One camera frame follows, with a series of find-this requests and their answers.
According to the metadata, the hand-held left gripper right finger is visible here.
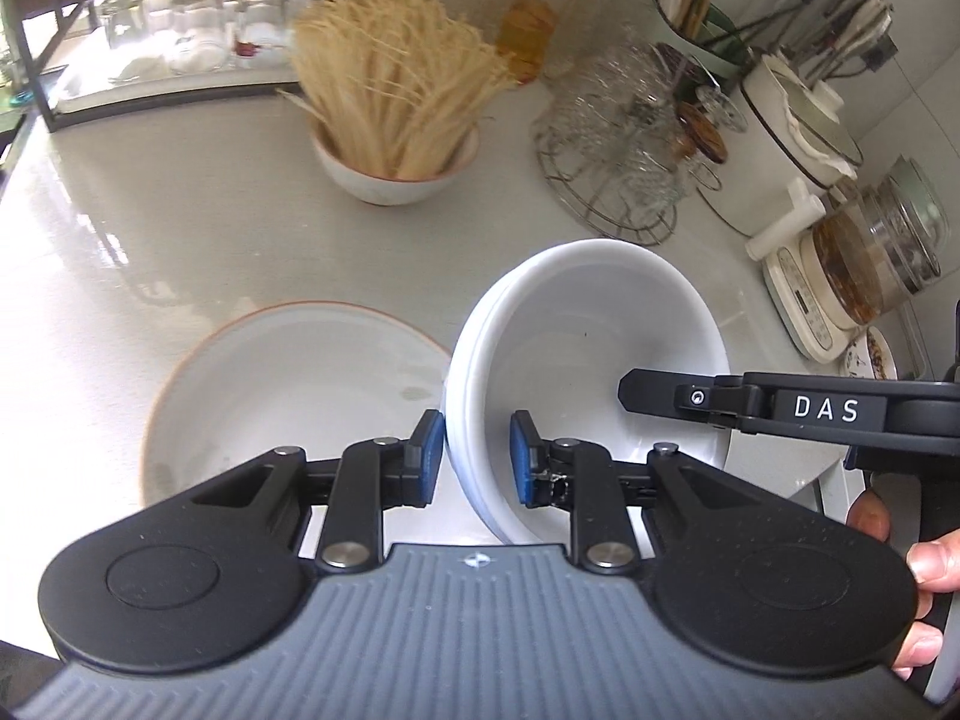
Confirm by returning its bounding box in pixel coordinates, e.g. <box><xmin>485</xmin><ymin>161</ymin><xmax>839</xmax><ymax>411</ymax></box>
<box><xmin>508</xmin><ymin>409</ymin><xmax>797</xmax><ymax>576</ymax></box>

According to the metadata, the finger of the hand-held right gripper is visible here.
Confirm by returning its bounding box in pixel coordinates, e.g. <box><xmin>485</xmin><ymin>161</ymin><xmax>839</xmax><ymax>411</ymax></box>
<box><xmin>619</xmin><ymin>367</ymin><xmax>779</xmax><ymax>438</ymax></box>

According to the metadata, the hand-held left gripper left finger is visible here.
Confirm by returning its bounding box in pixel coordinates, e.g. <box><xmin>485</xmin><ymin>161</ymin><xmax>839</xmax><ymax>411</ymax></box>
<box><xmin>161</xmin><ymin>409</ymin><xmax>446</xmax><ymax>572</ymax></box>

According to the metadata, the translucent plastic bowl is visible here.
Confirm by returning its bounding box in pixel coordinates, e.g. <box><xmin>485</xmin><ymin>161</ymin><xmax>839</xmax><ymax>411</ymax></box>
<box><xmin>454</xmin><ymin>277</ymin><xmax>541</xmax><ymax>545</ymax></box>
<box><xmin>445</xmin><ymin>270</ymin><xmax>526</xmax><ymax>541</ymax></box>

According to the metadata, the white ceramic bowl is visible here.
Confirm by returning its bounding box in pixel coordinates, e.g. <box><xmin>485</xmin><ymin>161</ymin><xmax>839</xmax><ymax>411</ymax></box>
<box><xmin>472</xmin><ymin>238</ymin><xmax>730</xmax><ymax>545</ymax></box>

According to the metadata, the white leaf print plate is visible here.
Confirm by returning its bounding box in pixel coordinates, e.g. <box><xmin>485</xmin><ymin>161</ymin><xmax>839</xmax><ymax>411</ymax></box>
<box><xmin>141</xmin><ymin>301</ymin><xmax>452</xmax><ymax>512</ymax></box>

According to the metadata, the person's right hand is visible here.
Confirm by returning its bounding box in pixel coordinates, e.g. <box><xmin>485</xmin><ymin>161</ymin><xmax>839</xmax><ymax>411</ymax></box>
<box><xmin>847</xmin><ymin>491</ymin><xmax>950</xmax><ymax>681</ymax></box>

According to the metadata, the patterned cup with dark contents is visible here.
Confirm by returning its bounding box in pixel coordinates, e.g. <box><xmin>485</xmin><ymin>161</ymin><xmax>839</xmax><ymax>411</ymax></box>
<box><xmin>840</xmin><ymin>328</ymin><xmax>899</xmax><ymax>381</ymax></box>

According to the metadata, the white kettle heating base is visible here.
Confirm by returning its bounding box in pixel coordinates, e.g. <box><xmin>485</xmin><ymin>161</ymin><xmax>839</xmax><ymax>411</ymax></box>
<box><xmin>763</xmin><ymin>229</ymin><xmax>863</xmax><ymax>362</ymax></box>

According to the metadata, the glass kettle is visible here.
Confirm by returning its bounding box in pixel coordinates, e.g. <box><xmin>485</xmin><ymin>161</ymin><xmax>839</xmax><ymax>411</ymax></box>
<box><xmin>814</xmin><ymin>157</ymin><xmax>951</xmax><ymax>327</ymax></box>

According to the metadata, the brown round lid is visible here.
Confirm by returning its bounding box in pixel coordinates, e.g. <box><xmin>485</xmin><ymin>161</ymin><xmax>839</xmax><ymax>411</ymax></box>
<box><xmin>679</xmin><ymin>109</ymin><xmax>730</xmax><ymax>166</ymax></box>

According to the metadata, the white noodle bowl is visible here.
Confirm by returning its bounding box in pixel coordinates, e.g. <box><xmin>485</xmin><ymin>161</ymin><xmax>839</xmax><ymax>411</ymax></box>
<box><xmin>310</xmin><ymin>124</ymin><xmax>481</xmax><ymax>209</ymax></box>

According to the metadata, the white electric cooking pot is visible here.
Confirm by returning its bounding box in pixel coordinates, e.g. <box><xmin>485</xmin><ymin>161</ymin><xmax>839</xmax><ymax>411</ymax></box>
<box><xmin>696</xmin><ymin>52</ymin><xmax>865</xmax><ymax>257</ymax></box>

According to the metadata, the group of cut glass cups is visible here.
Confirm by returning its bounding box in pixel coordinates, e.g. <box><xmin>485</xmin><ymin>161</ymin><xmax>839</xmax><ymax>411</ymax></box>
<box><xmin>534</xmin><ymin>41</ymin><xmax>732</xmax><ymax>215</ymax></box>

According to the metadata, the green chopstick holder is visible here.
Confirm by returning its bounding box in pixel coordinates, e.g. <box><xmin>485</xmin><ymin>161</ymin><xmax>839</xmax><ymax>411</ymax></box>
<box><xmin>649</xmin><ymin>0</ymin><xmax>752</xmax><ymax>77</ymax></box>

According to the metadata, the bundle of dry noodles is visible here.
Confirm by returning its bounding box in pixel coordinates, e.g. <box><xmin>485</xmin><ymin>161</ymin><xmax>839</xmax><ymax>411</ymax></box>
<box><xmin>277</xmin><ymin>0</ymin><xmax>520</xmax><ymax>182</ymax></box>

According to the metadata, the plastic jar with red lid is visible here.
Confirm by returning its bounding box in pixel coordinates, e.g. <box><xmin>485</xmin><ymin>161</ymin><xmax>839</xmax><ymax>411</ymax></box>
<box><xmin>497</xmin><ymin>0</ymin><xmax>591</xmax><ymax>85</ymax></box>

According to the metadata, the white drip tray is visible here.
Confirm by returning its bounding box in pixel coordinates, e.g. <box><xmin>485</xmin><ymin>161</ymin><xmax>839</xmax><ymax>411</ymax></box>
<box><xmin>58</xmin><ymin>0</ymin><xmax>302</xmax><ymax>111</ymax></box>

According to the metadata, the small drinking glass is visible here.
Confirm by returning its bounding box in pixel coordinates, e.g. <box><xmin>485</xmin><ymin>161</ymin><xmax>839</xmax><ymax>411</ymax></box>
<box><xmin>235</xmin><ymin>0</ymin><xmax>295</xmax><ymax>62</ymax></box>
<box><xmin>169</xmin><ymin>0</ymin><xmax>231</xmax><ymax>74</ymax></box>
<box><xmin>100</xmin><ymin>0</ymin><xmax>164</xmax><ymax>85</ymax></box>

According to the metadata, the wire cup rack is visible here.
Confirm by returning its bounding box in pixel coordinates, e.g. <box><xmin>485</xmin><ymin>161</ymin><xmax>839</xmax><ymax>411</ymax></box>
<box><xmin>532</xmin><ymin>120</ymin><xmax>680</xmax><ymax>247</ymax></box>

